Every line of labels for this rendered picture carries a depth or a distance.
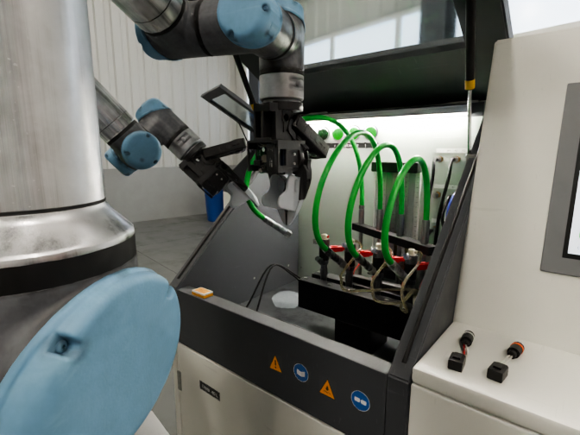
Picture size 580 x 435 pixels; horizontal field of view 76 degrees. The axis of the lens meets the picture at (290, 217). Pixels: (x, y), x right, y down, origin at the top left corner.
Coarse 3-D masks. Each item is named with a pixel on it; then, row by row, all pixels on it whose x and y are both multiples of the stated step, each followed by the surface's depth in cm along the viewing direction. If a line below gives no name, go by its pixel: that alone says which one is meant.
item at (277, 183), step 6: (276, 174) 67; (270, 180) 66; (276, 180) 67; (282, 180) 67; (270, 186) 66; (276, 186) 67; (282, 186) 67; (270, 192) 66; (276, 192) 67; (282, 192) 68; (264, 198) 65; (270, 198) 66; (276, 198) 67; (264, 204) 65; (270, 204) 66; (276, 204) 67; (282, 210) 68; (282, 216) 68
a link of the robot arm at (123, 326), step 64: (0, 0) 16; (64, 0) 18; (0, 64) 17; (64, 64) 19; (0, 128) 17; (64, 128) 19; (0, 192) 17; (64, 192) 19; (0, 256) 17; (64, 256) 18; (128, 256) 22; (0, 320) 17; (64, 320) 17; (128, 320) 20; (0, 384) 16; (64, 384) 17; (128, 384) 21
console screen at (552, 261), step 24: (576, 96) 68; (576, 120) 67; (576, 144) 67; (576, 168) 67; (552, 192) 68; (576, 192) 66; (552, 216) 68; (576, 216) 66; (552, 240) 68; (576, 240) 65; (552, 264) 67; (576, 264) 65
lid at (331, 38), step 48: (192, 0) 99; (336, 0) 86; (384, 0) 82; (432, 0) 78; (480, 0) 73; (336, 48) 101; (384, 48) 95; (432, 48) 90; (480, 48) 83; (336, 96) 119; (384, 96) 111; (432, 96) 104; (480, 96) 98
